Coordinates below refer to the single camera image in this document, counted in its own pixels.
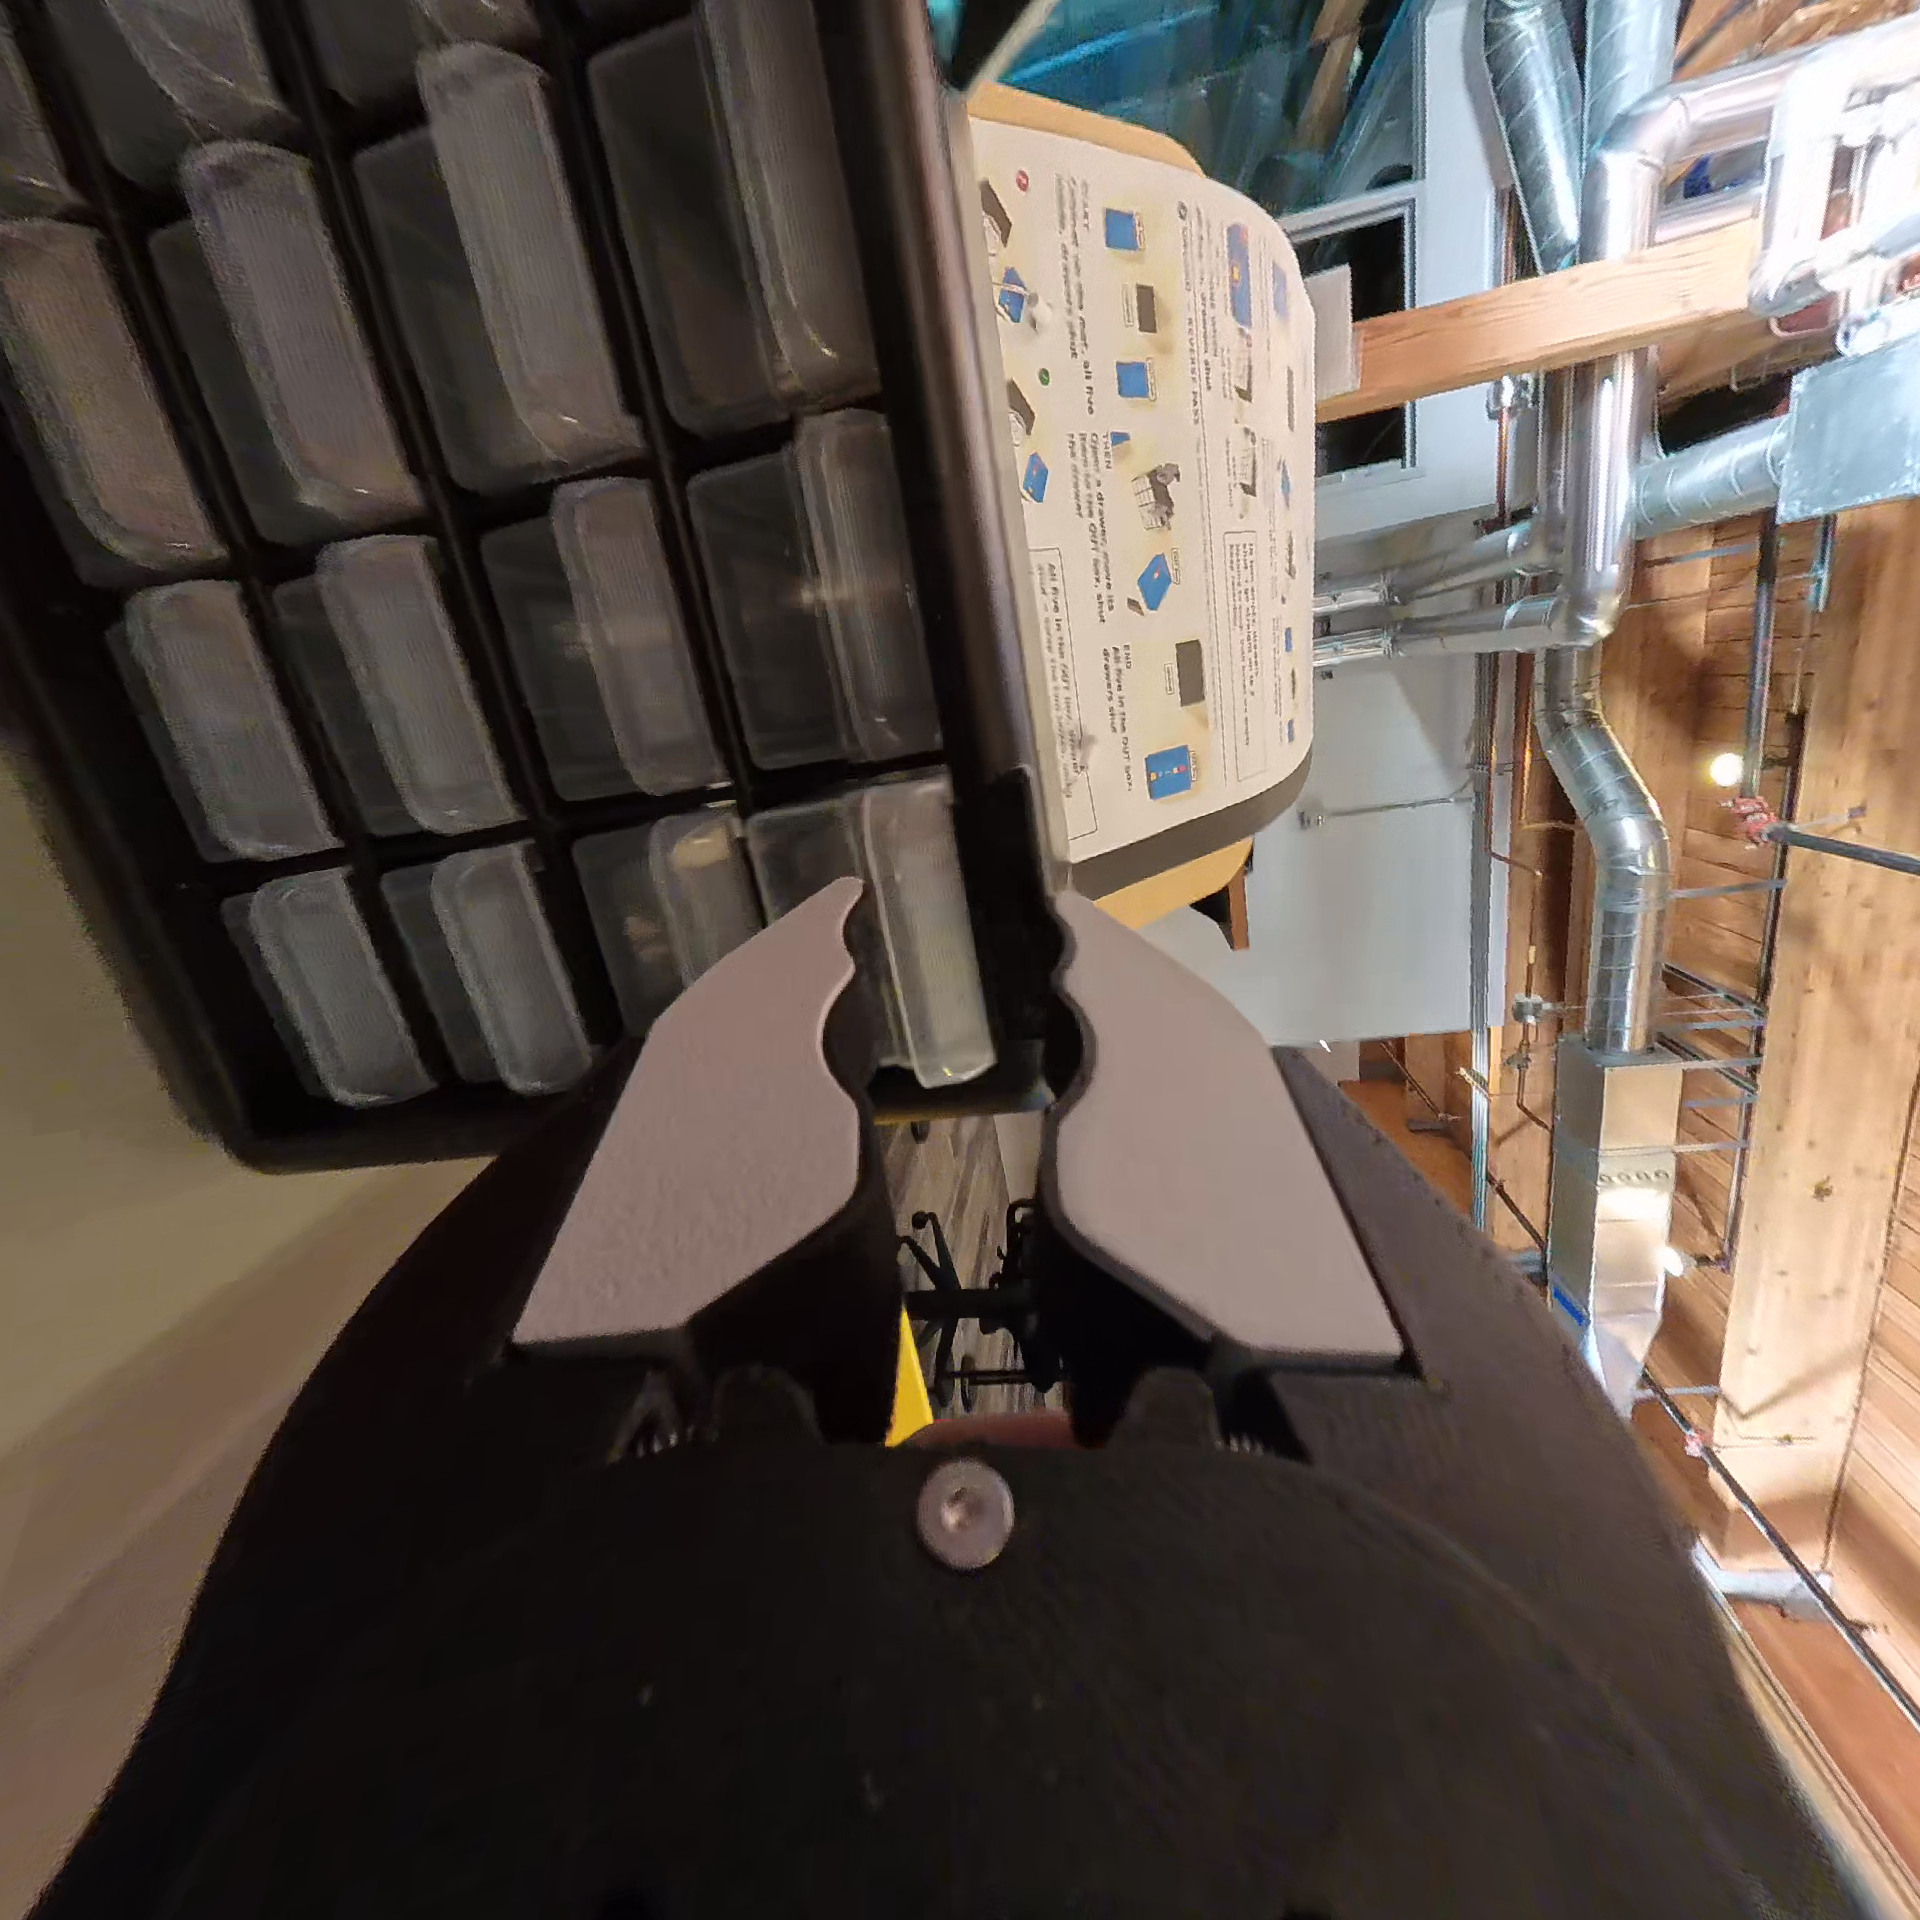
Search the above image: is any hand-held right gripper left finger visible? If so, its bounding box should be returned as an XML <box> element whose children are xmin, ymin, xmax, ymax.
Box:
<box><xmin>509</xmin><ymin>879</ymin><xmax>903</xmax><ymax>1367</ymax></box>

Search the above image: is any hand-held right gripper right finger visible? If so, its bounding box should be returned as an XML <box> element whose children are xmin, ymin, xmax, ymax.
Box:
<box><xmin>1035</xmin><ymin>892</ymin><xmax>1408</xmax><ymax>1373</ymax></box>

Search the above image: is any clear plastic drawer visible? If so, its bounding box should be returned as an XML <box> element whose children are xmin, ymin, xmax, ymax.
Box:
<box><xmin>749</xmin><ymin>777</ymin><xmax>994</xmax><ymax>1089</ymax></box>

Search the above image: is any black drawer cabinet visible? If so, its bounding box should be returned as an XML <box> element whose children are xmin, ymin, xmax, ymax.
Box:
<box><xmin>0</xmin><ymin>0</ymin><xmax>1081</xmax><ymax>1172</ymax></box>

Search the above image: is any array of clear cabinet drawers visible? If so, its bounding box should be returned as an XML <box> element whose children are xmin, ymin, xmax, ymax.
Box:
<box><xmin>0</xmin><ymin>0</ymin><xmax>1000</xmax><ymax>1114</ymax></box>

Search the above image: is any black office chair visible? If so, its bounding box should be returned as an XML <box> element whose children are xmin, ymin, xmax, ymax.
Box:
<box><xmin>897</xmin><ymin>1200</ymin><xmax>1058</xmax><ymax>1401</ymax></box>

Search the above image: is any printed instruction sheet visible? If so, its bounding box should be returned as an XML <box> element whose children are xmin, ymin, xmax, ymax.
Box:
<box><xmin>967</xmin><ymin>120</ymin><xmax>1321</xmax><ymax>864</ymax></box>

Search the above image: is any wooden ceiling beam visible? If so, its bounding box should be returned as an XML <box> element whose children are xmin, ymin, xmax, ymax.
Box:
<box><xmin>1320</xmin><ymin>225</ymin><xmax>1801</xmax><ymax>425</ymax></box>

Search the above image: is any foil-wrapped pipe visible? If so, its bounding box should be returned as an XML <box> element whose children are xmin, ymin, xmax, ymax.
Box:
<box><xmin>1583</xmin><ymin>17</ymin><xmax>1920</xmax><ymax>348</ymax></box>

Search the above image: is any rectangular metal duct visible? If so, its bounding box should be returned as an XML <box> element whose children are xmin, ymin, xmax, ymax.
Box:
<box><xmin>1545</xmin><ymin>1036</ymin><xmax>1690</xmax><ymax>1413</ymax></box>

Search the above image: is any silver spiral ventilation duct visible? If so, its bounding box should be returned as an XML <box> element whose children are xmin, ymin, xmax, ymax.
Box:
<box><xmin>1530</xmin><ymin>345</ymin><xmax>1673</xmax><ymax>1052</ymax></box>

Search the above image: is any galvanised metal duct box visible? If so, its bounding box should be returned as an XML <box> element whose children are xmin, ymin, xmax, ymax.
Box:
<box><xmin>1776</xmin><ymin>353</ymin><xmax>1920</xmax><ymax>529</ymax></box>

